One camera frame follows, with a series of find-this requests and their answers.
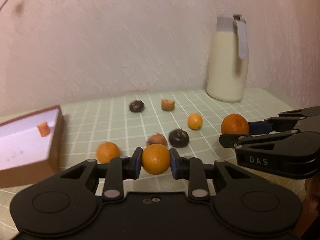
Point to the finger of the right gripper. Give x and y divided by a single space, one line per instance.
274 124
233 140

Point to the dark chocolate fruit back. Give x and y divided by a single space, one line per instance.
136 106

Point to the small yellow orange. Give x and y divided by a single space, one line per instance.
195 121

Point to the cream thermos jug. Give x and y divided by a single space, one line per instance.
228 59

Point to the dark chocolate fruit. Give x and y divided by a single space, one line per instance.
178 138
136 106

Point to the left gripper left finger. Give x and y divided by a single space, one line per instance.
120 169

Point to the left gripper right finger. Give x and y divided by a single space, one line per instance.
192 170

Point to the back carrot piece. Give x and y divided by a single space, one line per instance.
167 105

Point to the orange carrot chunk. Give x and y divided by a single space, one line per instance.
43 129

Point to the brown roll piece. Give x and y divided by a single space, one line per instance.
157 139

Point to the brown shallow cardboard box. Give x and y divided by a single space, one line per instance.
26 157

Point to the dark chocolate fruit front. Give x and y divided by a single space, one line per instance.
178 138

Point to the person right hand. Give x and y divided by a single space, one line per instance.
312 186

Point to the large orange mandarin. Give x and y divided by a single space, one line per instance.
234 124

